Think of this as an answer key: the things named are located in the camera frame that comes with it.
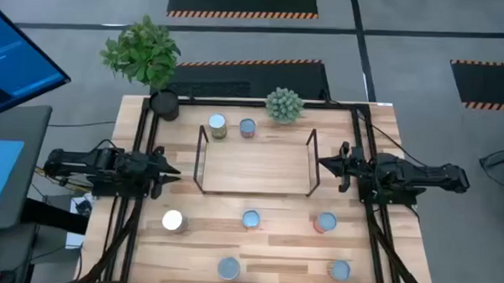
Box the pink and teal can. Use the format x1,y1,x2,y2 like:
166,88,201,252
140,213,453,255
238,118,258,139

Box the small white box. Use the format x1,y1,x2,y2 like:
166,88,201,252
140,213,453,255
65,231,86,251
69,193,95,217

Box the black floor cable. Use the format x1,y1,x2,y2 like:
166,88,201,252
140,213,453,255
46,118,118,130

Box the black mat orange hazard stripes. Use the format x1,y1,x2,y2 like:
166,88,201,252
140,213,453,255
150,53,332,104
165,0,320,23
447,59,504,113

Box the red and orange fruit can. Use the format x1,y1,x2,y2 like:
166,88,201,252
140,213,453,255
312,210,339,235

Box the yellow cable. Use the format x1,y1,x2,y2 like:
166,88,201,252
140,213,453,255
34,167,95,194

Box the blue label can silver lid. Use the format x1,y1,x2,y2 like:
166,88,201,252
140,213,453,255
160,208,190,235

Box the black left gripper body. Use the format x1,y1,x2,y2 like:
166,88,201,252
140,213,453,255
126,144,165,200

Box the olive green can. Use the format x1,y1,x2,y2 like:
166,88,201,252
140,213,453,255
207,113,229,141

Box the short yellow can red dots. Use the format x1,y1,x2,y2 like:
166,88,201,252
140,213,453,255
240,208,262,230

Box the yellow can dark marks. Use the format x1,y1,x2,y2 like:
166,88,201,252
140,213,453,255
326,259,353,283

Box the orange can green leaves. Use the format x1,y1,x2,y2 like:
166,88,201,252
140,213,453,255
216,255,242,281

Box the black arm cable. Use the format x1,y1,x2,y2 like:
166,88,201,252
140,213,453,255
354,109,430,168

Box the monitor with blue screen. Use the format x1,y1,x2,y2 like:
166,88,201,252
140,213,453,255
0,1,76,123

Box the leafy green plant black pot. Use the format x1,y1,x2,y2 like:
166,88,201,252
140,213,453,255
97,12,184,122

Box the pale succulent plant white pot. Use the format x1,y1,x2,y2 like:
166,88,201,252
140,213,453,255
264,86,305,126

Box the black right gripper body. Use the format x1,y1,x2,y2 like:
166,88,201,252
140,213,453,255
338,140,377,195

